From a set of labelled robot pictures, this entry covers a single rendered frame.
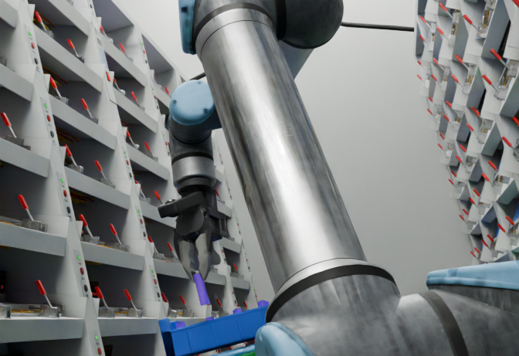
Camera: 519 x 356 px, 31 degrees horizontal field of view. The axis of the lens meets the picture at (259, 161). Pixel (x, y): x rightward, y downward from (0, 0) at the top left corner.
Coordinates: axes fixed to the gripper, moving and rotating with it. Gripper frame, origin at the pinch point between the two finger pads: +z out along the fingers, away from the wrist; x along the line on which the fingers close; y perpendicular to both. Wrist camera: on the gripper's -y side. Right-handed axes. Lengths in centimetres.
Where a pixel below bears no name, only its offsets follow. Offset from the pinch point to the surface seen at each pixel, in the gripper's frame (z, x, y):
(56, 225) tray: -27, 47, 9
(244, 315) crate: 9.8, -7.9, 3.6
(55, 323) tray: 1.0, 38.5, -0.4
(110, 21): -153, 100, 97
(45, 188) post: -37, 48, 7
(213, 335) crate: 12.8, -2.0, 0.9
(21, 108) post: -57, 49, 1
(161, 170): -92, 95, 116
